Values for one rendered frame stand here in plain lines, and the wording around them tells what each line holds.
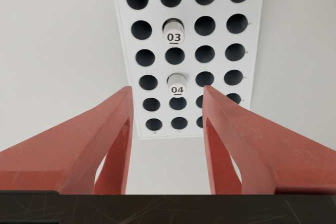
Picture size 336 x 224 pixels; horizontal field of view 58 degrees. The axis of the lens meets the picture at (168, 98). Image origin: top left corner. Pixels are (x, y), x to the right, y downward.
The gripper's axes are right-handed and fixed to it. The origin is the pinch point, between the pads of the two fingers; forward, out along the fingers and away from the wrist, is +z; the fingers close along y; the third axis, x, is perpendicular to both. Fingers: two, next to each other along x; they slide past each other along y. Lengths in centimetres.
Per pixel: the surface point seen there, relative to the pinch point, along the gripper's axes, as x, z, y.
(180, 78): 2.7, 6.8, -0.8
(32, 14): 0.1, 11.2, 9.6
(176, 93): 3.5, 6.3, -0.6
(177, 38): -0.3, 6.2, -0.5
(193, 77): 3.0, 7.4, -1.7
